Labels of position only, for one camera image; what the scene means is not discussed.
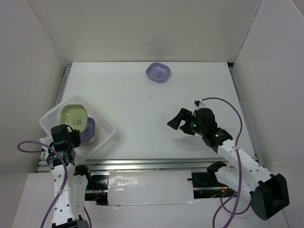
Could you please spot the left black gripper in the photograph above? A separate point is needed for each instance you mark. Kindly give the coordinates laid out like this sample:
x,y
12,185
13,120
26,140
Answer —
x,y
75,133

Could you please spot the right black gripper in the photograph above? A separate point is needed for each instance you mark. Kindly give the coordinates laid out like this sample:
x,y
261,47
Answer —
x,y
185,115

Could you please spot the purple plate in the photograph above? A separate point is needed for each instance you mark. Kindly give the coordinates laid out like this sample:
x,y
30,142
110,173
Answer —
x,y
158,72
89,135

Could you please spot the green plate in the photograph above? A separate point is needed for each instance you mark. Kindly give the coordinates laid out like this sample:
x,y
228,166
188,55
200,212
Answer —
x,y
75,116

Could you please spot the white plastic bin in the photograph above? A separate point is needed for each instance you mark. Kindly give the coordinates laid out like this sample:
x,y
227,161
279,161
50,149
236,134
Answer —
x,y
104,127

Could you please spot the purple plate back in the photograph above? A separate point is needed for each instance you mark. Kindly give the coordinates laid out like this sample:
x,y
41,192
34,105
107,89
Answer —
x,y
158,72

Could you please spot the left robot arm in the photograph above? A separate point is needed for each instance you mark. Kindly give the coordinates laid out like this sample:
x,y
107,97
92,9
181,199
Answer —
x,y
69,180

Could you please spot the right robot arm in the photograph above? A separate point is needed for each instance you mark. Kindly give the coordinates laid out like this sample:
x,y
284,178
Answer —
x,y
266,192

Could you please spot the white cover panel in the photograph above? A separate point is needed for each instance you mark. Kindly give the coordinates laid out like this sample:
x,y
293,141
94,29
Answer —
x,y
150,188

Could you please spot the aluminium rail frame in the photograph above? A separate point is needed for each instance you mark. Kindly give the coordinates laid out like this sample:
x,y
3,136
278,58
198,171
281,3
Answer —
x,y
140,109

